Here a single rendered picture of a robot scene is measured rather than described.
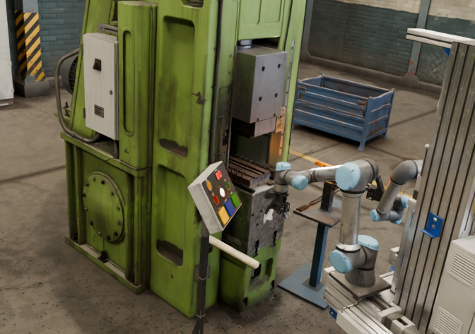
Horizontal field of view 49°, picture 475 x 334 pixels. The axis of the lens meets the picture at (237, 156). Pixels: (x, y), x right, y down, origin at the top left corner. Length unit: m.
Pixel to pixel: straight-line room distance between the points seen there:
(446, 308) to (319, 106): 4.99
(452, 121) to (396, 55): 8.94
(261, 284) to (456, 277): 1.66
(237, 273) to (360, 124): 3.85
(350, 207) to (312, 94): 4.88
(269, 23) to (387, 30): 8.21
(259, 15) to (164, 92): 0.73
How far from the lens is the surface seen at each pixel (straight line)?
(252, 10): 3.11
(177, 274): 3.55
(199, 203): 2.68
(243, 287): 3.58
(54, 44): 8.98
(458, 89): 2.35
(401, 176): 3.19
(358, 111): 6.93
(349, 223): 2.45
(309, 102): 7.25
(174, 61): 3.16
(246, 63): 3.02
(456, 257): 2.41
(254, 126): 3.11
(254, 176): 3.27
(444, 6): 10.82
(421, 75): 11.05
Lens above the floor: 2.30
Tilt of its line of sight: 21 degrees down
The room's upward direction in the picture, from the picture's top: 5 degrees clockwise
